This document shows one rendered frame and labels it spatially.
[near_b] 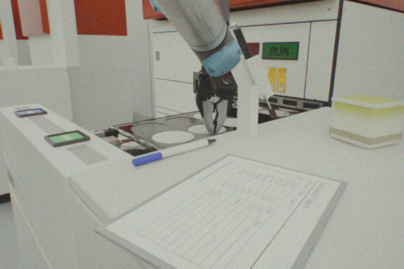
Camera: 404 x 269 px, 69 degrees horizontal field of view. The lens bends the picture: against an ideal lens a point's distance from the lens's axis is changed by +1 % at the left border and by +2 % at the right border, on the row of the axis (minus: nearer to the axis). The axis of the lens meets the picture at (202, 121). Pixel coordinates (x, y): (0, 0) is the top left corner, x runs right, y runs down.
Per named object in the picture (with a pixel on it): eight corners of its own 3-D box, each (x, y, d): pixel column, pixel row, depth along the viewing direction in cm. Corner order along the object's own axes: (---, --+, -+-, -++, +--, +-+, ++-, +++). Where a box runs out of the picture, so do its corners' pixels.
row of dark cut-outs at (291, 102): (208, 93, 107) (208, 86, 107) (323, 112, 75) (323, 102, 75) (207, 93, 107) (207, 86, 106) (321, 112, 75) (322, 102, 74)
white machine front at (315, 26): (160, 110, 139) (156, 21, 129) (326, 157, 79) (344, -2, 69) (154, 111, 137) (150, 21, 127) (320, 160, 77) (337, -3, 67)
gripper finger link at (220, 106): (219, 129, 77) (219, 95, 74) (226, 136, 71) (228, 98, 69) (208, 130, 76) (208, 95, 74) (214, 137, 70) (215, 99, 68)
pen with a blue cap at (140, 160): (213, 136, 45) (131, 157, 36) (217, 137, 45) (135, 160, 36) (213, 142, 46) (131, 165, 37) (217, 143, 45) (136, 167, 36)
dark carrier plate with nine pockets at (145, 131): (210, 111, 101) (210, 110, 101) (299, 132, 76) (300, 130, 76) (116, 129, 79) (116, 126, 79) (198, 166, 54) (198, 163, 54)
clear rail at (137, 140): (113, 129, 80) (113, 125, 80) (204, 172, 53) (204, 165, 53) (109, 130, 79) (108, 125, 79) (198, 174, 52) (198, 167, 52)
